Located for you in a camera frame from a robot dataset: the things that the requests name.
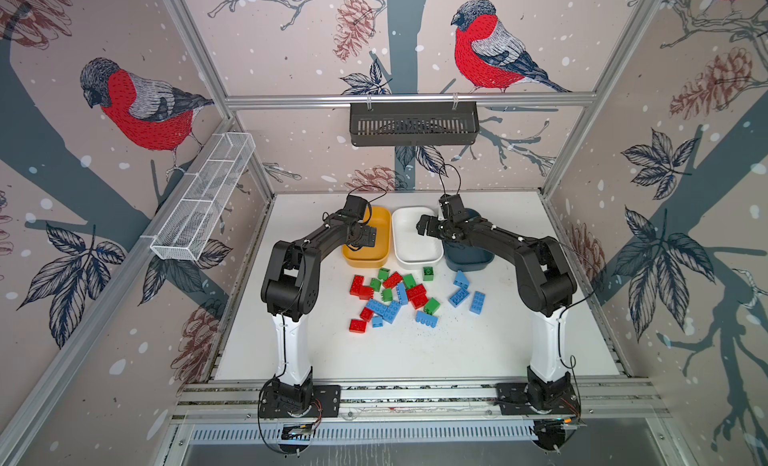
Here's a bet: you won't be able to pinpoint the blue sloped lego brick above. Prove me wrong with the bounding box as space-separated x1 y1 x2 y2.
453 270 470 290

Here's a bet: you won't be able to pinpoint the red lego brick 2x4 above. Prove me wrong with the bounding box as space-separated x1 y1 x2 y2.
382 272 403 289

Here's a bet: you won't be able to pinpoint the blue lego brick 2x4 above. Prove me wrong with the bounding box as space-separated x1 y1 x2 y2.
448 288 470 308

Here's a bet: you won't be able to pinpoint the red lego bricks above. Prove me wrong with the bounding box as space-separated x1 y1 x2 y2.
406 284 429 309

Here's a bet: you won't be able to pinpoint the blue long lego brick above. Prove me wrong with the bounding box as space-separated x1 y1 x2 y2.
470 291 485 315

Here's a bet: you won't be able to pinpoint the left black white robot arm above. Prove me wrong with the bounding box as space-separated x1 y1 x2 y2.
260 194 374 387

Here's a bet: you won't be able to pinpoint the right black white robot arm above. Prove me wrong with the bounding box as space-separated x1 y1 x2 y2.
415 194 578 386

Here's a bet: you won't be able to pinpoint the yellow plastic bin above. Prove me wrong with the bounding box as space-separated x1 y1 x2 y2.
342 206 391 269

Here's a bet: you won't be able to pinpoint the dark teal plastic bin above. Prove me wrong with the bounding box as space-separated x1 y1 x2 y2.
443 242 495 273

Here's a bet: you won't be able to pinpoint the white plastic bin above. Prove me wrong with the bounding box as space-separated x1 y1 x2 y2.
392 206 444 270

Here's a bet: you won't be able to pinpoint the blue upright lego brick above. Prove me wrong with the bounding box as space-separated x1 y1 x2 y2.
396 282 409 306

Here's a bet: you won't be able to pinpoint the red small lego brick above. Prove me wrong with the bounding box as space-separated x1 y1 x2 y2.
360 307 374 322

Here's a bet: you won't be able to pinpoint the blue large lego cluster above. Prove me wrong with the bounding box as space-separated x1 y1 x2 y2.
366 299 401 324

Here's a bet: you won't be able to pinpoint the red lego brick bottom left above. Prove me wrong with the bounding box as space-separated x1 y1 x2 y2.
349 319 368 334

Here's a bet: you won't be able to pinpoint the blue lego brick bottom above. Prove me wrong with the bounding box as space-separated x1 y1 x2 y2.
416 311 438 328

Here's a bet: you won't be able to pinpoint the black wire wall basket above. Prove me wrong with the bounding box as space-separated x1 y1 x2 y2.
349 102 480 147

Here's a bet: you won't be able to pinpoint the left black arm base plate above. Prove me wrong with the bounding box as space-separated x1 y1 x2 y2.
258 380 341 419

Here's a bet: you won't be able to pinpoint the white mesh wall shelf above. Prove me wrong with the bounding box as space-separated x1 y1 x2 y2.
150 132 255 261

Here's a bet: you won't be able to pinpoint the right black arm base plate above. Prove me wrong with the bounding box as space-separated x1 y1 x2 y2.
495 378 581 416

